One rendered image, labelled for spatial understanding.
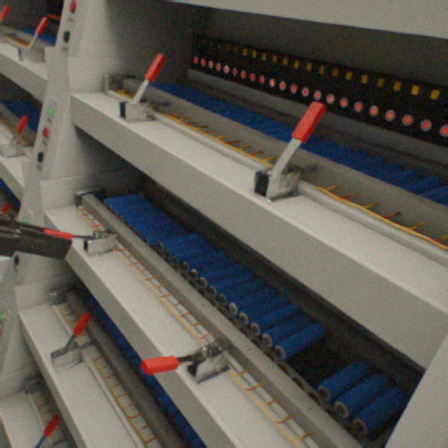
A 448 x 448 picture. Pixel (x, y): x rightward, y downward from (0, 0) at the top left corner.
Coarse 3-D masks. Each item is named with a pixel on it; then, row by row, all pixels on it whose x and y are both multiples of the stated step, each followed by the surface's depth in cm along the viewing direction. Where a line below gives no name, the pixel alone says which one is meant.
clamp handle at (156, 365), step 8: (144, 360) 39; (152, 360) 39; (160, 360) 39; (168, 360) 40; (176, 360) 40; (184, 360) 41; (192, 360) 42; (200, 360) 42; (144, 368) 38; (152, 368) 38; (160, 368) 39; (168, 368) 40; (176, 368) 40
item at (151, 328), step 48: (48, 192) 71; (96, 192) 74; (240, 240) 62; (96, 288) 59; (144, 288) 55; (144, 336) 49; (192, 336) 48; (192, 384) 43; (240, 432) 38; (288, 432) 39; (384, 432) 40
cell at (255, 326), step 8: (272, 312) 50; (280, 312) 50; (288, 312) 51; (296, 312) 51; (256, 320) 49; (264, 320) 49; (272, 320) 49; (280, 320) 50; (256, 328) 48; (264, 328) 48; (256, 336) 49
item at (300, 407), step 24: (96, 216) 69; (120, 240) 63; (144, 264) 58; (168, 264) 56; (168, 288) 54; (192, 288) 52; (192, 312) 50; (216, 312) 49; (216, 336) 47; (240, 336) 46; (240, 360) 44; (264, 360) 43; (240, 384) 42; (264, 384) 42; (288, 384) 41; (264, 408) 40; (288, 408) 40; (312, 408) 39; (312, 432) 38; (336, 432) 37
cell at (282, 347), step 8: (312, 328) 48; (320, 328) 49; (296, 336) 47; (304, 336) 47; (312, 336) 48; (320, 336) 48; (280, 344) 46; (288, 344) 46; (296, 344) 46; (304, 344) 47; (312, 344) 48; (280, 352) 46; (288, 352) 45; (296, 352) 46
